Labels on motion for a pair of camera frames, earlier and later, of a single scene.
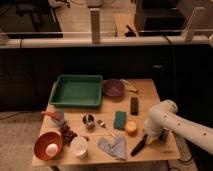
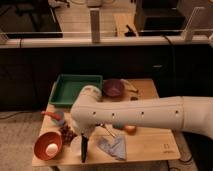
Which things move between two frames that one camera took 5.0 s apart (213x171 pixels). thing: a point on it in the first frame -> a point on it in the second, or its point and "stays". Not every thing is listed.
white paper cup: x=78 y=145 stays
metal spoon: x=102 y=123 stays
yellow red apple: x=131 y=128 stays
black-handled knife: x=141 y=144 -> x=84 y=145
